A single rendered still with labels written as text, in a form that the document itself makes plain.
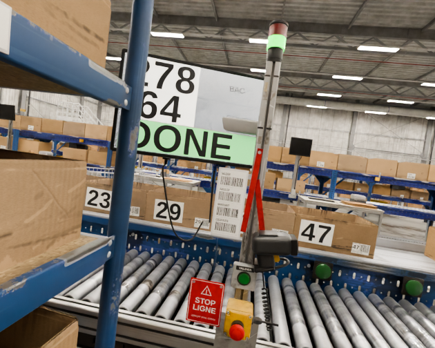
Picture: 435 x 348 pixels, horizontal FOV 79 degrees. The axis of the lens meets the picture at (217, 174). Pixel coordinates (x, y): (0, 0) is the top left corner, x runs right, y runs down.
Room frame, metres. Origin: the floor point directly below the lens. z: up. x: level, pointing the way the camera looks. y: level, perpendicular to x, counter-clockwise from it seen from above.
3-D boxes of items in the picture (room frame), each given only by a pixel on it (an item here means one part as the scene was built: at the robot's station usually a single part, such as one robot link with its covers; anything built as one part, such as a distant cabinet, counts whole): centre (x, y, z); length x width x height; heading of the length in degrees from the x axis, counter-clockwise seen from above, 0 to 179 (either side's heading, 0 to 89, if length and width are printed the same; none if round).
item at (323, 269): (1.21, -0.55, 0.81); 0.07 x 0.01 x 0.07; 82
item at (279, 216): (1.47, -0.24, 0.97); 0.39 x 0.29 x 0.17; 82
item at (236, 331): (0.65, -0.10, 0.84); 0.04 x 0.04 x 0.04; 82
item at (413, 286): (1.16, -0.94, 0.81); 0.07 x 0.01 x 0.07; 82
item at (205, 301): (0.74, -0.04, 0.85); 0.16 x 0.01 x 0.13; 82
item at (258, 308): (1.01, -0.23, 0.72); 0.52 x 0.05 x 0.05; 172
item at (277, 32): (0.76, -0.12, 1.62); 0.05 x 0.05 x 0.06
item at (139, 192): (1.58, 0.54, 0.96); 0.39 x 0.29 x 0.17; 82
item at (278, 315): (1.00, -0.30, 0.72); 0.52 x 0.05 x 0.05; 172
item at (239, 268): (0.72, -0.11, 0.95); 0.07 x 0.03 x 0.07; 82
